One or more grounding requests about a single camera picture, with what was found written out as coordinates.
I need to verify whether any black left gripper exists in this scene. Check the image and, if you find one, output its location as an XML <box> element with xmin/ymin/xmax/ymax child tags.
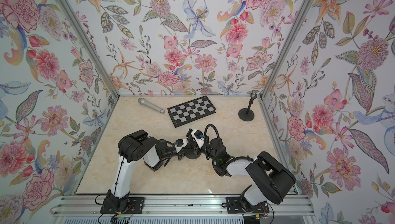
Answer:
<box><xmin>159</xmin><ymin>144</ymin><xmax>193</xmax><ymax>163</ymax></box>

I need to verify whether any black round disc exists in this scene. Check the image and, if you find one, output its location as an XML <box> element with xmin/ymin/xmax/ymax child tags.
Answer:
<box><xmin>184</xmin><ymin>145</ymin><xmax>202</xmax><ymax>160</ymax></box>

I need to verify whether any black round stand base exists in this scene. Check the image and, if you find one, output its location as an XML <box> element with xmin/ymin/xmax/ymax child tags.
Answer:
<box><xmin>238</xmin><ymin>108</ymin><xmax>255</xmax><ymax>121</ymax></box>

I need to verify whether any black microphone stand pole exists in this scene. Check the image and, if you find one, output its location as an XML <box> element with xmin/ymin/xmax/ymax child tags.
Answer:
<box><xmin>246</xmin><ymin>98</ymin><xmax>254</xmax><ymax>114</ymax></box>

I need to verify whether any black microphone clip holder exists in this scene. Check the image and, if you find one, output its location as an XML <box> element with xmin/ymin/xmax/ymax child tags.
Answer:
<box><xmin>250</xmin><ymin>92</ymin><xmax>258</xmax><ymax>100</ymax></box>

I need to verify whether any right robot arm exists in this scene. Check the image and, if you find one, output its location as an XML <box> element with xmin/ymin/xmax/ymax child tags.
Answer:
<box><xmin>185</xmin><ymin>129</ymin><xmax>296</xmax><ymax>213</ymax></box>

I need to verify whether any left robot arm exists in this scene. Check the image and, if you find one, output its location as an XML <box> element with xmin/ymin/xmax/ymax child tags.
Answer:
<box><xmin>106</xmin><ymin>129</ymin><xmax>188</xmax><ymax>212</ymax></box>

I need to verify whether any silver handheld microphone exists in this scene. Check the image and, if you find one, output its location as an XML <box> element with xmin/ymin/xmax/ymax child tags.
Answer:
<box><xmin>138</xmin><ymin>98</ymin><xmax>165</xmax><ymax>114</ymax></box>

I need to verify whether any black white chessboard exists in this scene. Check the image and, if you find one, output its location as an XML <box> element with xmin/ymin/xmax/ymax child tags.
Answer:
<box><xmin>167</xmin><ymin>96</ymin><xmax>216</xmax><ymax>128</ymax></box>

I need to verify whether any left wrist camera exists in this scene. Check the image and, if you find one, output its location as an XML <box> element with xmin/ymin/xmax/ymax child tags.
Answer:
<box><xmin>174</xmin><ymin>139</ymin><xmax>188</xmax><ymax>153</ymax></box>

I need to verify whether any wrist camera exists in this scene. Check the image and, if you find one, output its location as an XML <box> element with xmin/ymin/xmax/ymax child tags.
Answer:
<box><xmin>174</xmin><ymin>139</ymin><xmax>188</xmax><ymax>153</ymax></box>
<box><xmin>194</xmin><ymin>129</ymin><xmax>205</xmax><ymax>148</ymax></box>

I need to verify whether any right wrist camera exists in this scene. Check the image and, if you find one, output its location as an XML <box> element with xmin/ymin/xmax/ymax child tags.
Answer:
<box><xmin>194</xmin><ymin>129</ymin><xmax>205</xmax><ymax>148</ymax></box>

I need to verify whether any left black corrugated cable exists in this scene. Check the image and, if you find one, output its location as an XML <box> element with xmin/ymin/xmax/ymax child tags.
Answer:
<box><xmin>154</xmin><ymin>140</ymin><xmax>177</xmax><ymax>166</ymax></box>

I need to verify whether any black corrugated cable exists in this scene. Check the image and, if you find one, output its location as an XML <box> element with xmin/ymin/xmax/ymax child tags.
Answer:
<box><xmin>203</xmin><ymin>123</ymin><xmax>221</xmax><ymax>160</ymax></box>
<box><xmin>154</xmin><ymin>140</ymin><xmax>177</xmax><ymax>166</ymax></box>

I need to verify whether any right black corrugated cable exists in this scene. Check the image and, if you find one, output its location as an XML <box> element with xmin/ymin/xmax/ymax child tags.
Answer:
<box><xmin>203</xmin><ymin>123</ymin><xmax>221</xmax><ymax>160</ymax></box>

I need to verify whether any aluminium front rail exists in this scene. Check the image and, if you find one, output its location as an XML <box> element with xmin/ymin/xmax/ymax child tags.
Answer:
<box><xmin>50</xmin><ymin>194</ymin><xmax>318</xmax><ymax>224</ymax></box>

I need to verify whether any right aluminium corner post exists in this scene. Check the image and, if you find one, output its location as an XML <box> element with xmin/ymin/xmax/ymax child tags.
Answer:
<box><xmin>261</xmin><ymin>0</ymin><xmax>325</xmax><ymax>100</ymax></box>

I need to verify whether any aluminium corner post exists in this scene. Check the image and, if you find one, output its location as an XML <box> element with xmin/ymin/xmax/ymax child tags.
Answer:
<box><xmin>261</xmin><ymin>0</ymin><xmax>325</xmax><ymax>100</ymax></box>
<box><xmin>43</xmin><ymin>0</ymin><xmax>120</xmax><ymax>99</ymax></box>

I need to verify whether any left aluminium corner post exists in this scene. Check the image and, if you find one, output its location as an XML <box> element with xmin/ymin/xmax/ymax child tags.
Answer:
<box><xmin>43</xmin><ymin>0</ymin><xmax>120</xmax><ymax>99</ymax></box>

